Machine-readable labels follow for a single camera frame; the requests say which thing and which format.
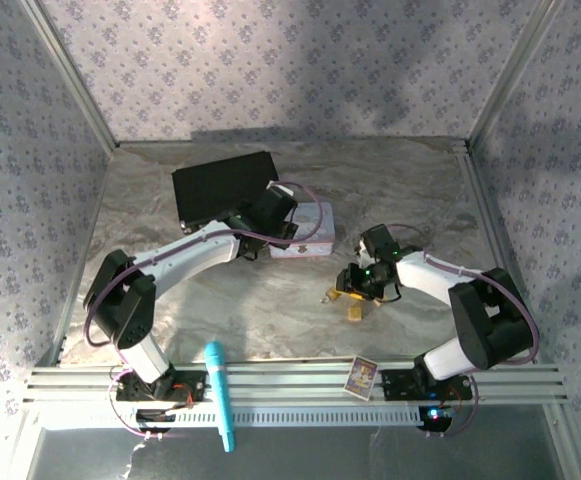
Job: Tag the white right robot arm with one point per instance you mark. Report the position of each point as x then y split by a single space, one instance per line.
470 310

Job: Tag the turquoise marker pen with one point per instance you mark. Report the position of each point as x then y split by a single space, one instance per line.
219 385

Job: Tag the colourful picture card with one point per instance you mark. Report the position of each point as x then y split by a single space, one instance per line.
360 378

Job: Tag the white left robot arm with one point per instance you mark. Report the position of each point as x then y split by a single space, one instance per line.
170 270

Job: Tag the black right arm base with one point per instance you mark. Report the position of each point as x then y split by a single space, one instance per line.
410 387

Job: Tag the blue cartoon tin box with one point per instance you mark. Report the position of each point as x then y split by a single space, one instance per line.
310 235

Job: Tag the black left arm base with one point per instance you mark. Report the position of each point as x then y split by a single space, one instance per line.
165 390

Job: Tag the black flat box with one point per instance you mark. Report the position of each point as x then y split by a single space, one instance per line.
220 187

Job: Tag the small brass padlock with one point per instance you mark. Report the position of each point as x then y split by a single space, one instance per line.
331 296

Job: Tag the small wooden block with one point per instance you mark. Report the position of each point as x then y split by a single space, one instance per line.
380 300
356 313

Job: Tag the aluminium frame corner post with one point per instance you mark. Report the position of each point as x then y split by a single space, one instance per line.
70 75
510 70

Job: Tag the aluminium frame cross beam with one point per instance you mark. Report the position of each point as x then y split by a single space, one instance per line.
295 385

